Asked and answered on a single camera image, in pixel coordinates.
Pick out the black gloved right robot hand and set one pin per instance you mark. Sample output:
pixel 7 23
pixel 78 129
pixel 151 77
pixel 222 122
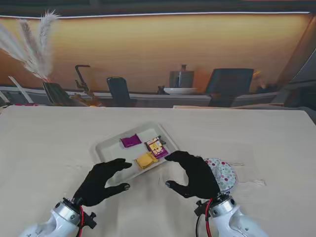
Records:
pixel 200 177

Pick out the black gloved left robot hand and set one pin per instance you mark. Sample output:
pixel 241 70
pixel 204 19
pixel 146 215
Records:
pixel 96 182

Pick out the round polka dot tin lid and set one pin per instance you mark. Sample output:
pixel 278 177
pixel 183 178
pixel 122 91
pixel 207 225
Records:
pixel 222 170

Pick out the beige rectangular plastic tray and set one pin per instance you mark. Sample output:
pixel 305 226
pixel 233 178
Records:
pixel 111 153

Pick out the purple yellow printed snack packet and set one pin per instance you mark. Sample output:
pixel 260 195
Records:
pixel 156 149

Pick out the plain purple snack packet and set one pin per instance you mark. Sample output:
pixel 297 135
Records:
pixel 130 140

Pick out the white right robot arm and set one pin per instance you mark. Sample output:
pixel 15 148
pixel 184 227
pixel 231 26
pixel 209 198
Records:
pixel 234 217

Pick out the small yellow object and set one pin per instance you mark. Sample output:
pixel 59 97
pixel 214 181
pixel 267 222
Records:
pixel 95 106

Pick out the printed kitchen backdrop banner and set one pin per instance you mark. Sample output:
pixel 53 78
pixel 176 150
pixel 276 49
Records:
pixel 158 49

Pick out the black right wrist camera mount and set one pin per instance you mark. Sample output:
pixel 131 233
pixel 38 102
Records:
pixel 201 209

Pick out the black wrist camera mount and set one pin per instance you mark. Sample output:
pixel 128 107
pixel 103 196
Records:
pixel 201 209
pixel 90 221

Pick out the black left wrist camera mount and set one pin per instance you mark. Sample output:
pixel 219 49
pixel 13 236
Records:
pixel 90 221

